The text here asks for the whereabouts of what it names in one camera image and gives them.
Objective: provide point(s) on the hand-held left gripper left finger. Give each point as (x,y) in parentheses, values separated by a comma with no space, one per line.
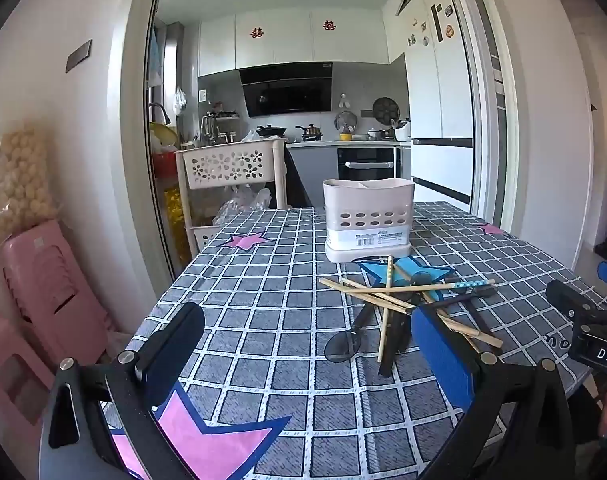
(176,345)

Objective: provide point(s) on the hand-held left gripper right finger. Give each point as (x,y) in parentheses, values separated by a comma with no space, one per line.
(441,350)

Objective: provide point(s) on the wooden chopstick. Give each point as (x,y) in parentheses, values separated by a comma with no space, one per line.
(363,296)
(473,332)
(358,285)
(385,320)
(433,289)

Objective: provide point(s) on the black spoon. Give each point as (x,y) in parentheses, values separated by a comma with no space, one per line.
(396,345)

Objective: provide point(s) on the black chopstick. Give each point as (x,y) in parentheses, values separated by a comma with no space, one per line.
(478,322)
(468,296)

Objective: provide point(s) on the dark translucent spoon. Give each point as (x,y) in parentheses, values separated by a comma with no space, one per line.
(343,347)

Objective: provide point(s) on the beige plastic utensil holder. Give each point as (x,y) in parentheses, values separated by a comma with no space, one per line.
(368,215)

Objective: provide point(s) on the grey checkered star tablecloth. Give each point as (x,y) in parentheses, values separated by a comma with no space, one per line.
(283,310)

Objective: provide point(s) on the yellow oil bottle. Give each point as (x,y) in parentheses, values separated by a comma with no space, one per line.
(176,220)

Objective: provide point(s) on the pink plastic stool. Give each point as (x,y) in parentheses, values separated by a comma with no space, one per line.
(48,285)
(13,375)

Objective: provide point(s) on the clear plastic bag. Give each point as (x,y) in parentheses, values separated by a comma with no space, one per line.
(241,207)

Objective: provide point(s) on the red basin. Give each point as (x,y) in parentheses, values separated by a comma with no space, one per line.
(164,165)

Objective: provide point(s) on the beige basket storage cart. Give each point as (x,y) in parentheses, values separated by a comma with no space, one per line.
(228,162)

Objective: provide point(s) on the black built-in oven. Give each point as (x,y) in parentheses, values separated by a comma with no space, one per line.
(368,162)

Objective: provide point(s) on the yellow basin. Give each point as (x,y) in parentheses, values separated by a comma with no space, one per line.
(163,132)

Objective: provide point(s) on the bag of puffed balls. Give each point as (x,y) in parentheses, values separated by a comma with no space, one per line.
(23,185)

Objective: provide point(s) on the yellow bowl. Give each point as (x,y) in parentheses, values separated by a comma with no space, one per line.
(345,137)

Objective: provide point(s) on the black wok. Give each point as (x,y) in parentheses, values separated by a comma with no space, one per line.
(271,131)

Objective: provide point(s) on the kitchen faucet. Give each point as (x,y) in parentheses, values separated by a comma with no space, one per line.
(158,110)

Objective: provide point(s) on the white refrigerator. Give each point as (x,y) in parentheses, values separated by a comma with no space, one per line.
(438,90)

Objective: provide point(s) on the round metal rack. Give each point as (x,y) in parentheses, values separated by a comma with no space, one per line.
(346,121)

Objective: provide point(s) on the round dark steamer plate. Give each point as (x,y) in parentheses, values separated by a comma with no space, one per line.
(384,109)

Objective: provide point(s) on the small cooking pot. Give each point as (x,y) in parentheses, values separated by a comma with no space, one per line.
(311,132)

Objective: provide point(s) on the black range hood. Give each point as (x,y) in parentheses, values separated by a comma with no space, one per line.
(288,90)

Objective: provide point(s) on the red paper decoration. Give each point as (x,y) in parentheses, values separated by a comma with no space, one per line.
(329,26)
(257,33)

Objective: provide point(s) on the white upper cabinets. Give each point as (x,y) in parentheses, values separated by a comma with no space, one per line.
(293,35)

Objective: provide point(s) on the grey wall switch plate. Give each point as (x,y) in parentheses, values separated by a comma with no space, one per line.
(79,55)

